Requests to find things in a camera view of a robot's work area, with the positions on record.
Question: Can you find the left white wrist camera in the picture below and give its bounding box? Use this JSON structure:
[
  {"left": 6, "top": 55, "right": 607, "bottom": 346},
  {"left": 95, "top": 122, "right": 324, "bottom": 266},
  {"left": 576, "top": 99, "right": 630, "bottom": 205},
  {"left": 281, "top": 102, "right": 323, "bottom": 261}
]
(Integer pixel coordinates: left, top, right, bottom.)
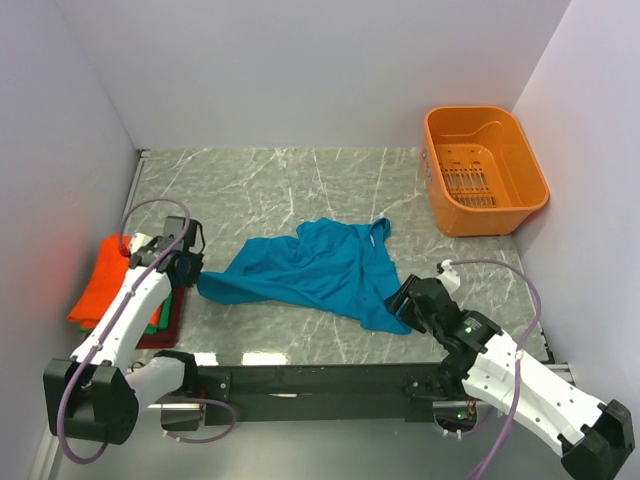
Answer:
[{"left": 128, "top": 232, "right": 158, "bottom": 259}]

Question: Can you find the orange plastic basket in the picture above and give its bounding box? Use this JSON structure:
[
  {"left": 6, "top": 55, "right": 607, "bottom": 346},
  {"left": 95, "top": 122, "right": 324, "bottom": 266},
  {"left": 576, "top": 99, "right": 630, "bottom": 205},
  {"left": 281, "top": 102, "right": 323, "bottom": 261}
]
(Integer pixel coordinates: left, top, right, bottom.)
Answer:
[{"left": 420, "top": 105, "right": 550, "bottom": 237}]

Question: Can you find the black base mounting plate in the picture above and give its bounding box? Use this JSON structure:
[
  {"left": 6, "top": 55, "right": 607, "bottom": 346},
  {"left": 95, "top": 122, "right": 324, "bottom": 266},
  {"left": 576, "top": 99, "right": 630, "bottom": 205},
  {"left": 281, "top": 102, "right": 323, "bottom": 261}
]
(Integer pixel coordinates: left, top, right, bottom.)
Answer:
[{"left": 195, "top": 363, "right": 469, "bottom": 422}]

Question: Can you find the aluminium rail frame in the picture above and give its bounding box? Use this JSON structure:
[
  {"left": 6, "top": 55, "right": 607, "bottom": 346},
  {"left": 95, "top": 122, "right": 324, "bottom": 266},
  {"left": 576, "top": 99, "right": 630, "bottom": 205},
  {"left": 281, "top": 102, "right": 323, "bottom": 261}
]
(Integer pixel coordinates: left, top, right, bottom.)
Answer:
[{"left": 147, "top": 364, "right": 575, "bottom": 411}]

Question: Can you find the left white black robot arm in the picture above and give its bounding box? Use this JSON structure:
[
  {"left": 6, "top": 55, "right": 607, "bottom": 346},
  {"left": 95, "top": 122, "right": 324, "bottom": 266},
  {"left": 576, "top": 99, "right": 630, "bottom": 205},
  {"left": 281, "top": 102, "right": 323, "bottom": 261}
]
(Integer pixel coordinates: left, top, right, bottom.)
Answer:
[{"left": 43, "top": 216, "right": 205, "bottom": 445}]

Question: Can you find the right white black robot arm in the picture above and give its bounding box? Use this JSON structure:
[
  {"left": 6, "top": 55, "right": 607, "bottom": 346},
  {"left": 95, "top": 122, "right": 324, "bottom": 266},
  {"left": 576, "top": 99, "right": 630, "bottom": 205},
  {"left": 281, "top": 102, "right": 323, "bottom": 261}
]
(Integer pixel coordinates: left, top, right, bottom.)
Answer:
[{"left": 385, "top": 273, "right": 635, "bottom": 479}]

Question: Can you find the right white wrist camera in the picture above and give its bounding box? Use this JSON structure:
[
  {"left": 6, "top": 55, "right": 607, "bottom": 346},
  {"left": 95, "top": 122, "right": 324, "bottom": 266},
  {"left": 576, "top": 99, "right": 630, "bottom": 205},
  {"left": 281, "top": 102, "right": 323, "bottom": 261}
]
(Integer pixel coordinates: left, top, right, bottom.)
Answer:
[{"left": 436, "top": 259, "right": 461, "bottom": 295}]

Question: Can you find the folded orange t shirt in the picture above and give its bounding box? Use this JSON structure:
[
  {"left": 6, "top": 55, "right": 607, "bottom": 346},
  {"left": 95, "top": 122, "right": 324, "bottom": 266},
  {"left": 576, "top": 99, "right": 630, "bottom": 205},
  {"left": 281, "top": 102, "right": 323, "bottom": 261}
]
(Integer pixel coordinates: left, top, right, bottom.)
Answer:
[{"left": 67, "top": 233, "right": 166, "bottom": 331}]

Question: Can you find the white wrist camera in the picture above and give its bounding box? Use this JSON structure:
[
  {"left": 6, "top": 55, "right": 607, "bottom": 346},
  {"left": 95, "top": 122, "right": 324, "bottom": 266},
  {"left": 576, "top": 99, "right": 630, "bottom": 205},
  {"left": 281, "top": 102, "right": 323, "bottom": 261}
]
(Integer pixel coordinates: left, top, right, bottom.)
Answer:
[
  {"left": 436, "top": 259, "right": 461, "bottom": 295},
  {"left": 128, "top": 232, "right": 158, "bottom": 259}
]

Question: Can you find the folded dark red t shirt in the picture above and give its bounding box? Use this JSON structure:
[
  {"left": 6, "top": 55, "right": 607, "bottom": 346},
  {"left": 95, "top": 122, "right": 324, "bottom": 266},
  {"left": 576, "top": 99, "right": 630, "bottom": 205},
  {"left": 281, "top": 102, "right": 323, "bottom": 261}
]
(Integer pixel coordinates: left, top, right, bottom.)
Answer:
[{"left": 136, "top": 288, "right": 187, "bottom": 350}]

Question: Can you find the teal blue t shirt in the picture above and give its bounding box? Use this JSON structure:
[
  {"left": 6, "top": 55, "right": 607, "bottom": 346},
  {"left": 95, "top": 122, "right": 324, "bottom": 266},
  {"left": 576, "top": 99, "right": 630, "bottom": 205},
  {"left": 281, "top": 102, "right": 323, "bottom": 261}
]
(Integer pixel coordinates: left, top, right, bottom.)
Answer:
[{"left": 197, "top": 218, "right": 411, "bottom": 335}]

